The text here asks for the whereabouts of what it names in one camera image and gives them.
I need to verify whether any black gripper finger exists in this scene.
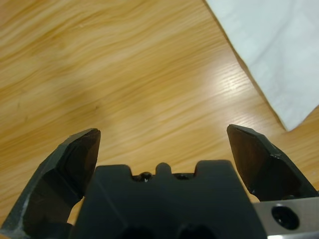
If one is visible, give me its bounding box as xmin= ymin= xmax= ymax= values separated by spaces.
xmin=4 ymin=127 xmax=102 ymax=239
xmin=226 ymin=123 xmax=319 ymax=203

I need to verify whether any white T-shirt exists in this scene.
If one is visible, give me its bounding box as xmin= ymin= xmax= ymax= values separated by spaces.
xmin=203 ymin=0 xmax=319 ymax=132

